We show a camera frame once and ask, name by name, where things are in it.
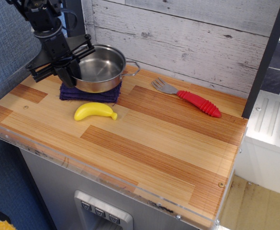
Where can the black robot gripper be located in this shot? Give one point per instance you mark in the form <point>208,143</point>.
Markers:
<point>60,56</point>

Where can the stainless steel pan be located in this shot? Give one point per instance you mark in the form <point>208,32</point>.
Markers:
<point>102,70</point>

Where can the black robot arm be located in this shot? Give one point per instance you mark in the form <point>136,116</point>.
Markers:
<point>43,15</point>

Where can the purple folded towel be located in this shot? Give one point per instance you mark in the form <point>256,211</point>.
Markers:
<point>110,96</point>

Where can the yellow toy banana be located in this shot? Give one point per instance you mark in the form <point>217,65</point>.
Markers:
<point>94,108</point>

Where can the clear acrylic edge guard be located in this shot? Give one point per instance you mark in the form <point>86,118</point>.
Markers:
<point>58,176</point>

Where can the silver dispenser panel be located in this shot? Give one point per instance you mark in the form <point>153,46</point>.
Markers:
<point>96,214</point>

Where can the yellow object bottom left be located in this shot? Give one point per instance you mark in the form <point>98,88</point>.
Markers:
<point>6,226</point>

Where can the white ribbed side unit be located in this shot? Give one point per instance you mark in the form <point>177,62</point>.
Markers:
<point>263,126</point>

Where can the red handled fork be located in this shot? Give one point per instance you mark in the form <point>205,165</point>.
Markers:
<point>203,104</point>

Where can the dark right vertical post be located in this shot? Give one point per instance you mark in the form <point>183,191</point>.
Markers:
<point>263,67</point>

